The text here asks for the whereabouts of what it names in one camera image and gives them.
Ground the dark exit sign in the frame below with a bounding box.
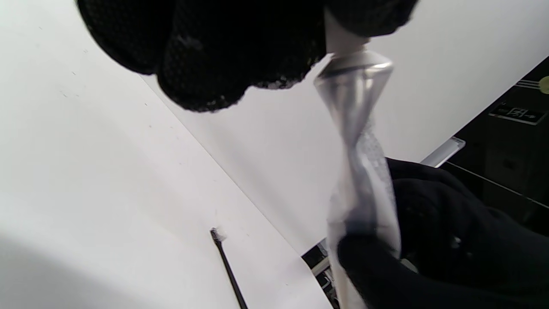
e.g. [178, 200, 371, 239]
[489, 102, 548, 126]

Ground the person's left hand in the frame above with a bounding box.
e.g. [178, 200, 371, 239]
[76, 0, 419, 113]

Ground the silver toothpaste tube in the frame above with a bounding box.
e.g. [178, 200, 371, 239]
[313, 9, 402, 309]

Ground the person's right hand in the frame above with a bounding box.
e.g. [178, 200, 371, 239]
[338, 158, 549, 309]

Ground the white backdrop panel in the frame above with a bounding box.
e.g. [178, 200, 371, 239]
[142, 0, 549, 258]

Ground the black toothbrush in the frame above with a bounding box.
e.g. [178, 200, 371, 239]
[210, 227, 249, 309]

